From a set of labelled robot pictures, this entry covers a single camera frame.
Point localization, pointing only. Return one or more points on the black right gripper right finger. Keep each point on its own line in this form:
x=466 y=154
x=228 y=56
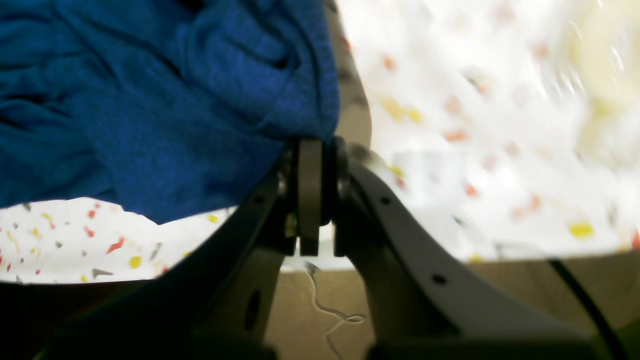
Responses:
x=425 y=304

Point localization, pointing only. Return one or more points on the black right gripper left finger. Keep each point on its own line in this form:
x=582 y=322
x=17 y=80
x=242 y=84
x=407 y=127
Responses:
x=215 y=303

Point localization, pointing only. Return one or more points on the dark blue t-shirt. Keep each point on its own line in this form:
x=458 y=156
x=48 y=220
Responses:
x=169 y=108

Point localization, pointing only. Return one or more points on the terrazzo patterned table cloth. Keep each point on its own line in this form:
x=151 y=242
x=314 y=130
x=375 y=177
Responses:
x=509 y=128

